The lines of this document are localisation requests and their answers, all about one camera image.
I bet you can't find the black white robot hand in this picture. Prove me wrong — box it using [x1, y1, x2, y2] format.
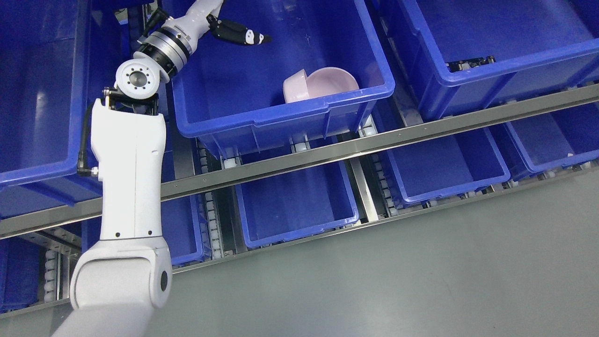
[168, 0, 272, 54]

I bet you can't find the pink bowl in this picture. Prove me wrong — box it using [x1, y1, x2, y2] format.
[283, 69, 310, 104]
[306, 67, 360, 99]

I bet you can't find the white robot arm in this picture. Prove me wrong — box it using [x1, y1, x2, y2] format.
[53, 11, 208, 337]

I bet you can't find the blue bin middle shelf centre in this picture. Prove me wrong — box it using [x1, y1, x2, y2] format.
[171, 0, 395, 158]

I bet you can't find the blue bin shelf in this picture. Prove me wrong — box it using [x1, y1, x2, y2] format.
[171, 0, 395, 158]
[0, 0, 122, 220]
[374, 0, 599, 121]

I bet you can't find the blue bin middle shelf left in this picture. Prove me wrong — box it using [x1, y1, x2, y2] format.
[0, 0, 122, 220]

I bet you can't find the metal shelf rack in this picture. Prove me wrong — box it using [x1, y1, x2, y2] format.
[0, 0, 599, 321]

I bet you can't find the blue bin middle shelf right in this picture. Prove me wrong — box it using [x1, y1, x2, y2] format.
[374, 0, 599, 121]

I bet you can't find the blue bin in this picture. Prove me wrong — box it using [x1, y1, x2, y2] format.
[235, 161, 359, 248]
[377, 128, 511, 208]
[82, 194, 211, 267]
[0, 237, 42, 314]
[489, 103, 599, 181]

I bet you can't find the blue bin lower left centre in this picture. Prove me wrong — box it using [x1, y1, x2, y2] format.
[82, 194, 211, 267]

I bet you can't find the circuit board in bin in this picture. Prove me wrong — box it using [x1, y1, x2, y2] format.
[446, 55, 496, 73]

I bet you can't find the blue bin lower far right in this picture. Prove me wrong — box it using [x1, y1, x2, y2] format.
[489, 103, 599, 181]

